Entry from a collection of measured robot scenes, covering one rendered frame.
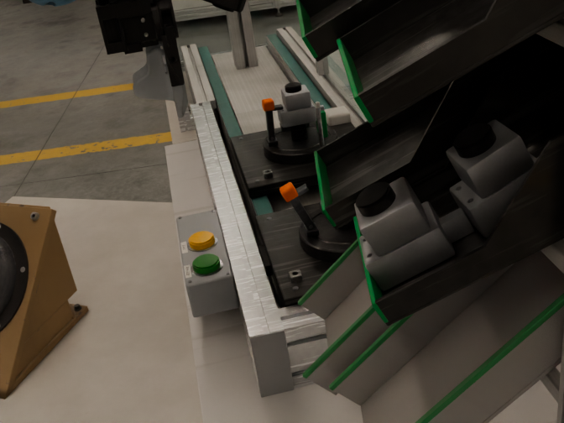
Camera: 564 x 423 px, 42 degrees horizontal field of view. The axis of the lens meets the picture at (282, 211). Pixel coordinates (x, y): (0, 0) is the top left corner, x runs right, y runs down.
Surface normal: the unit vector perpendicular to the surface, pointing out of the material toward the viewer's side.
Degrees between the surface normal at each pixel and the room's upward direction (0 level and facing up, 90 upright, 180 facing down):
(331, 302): 90
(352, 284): 90
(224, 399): 0
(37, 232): 44
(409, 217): 90
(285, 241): 0
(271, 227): 0
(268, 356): 90
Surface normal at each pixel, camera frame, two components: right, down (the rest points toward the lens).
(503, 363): 0.02, 0.48
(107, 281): -0.13, -0.87
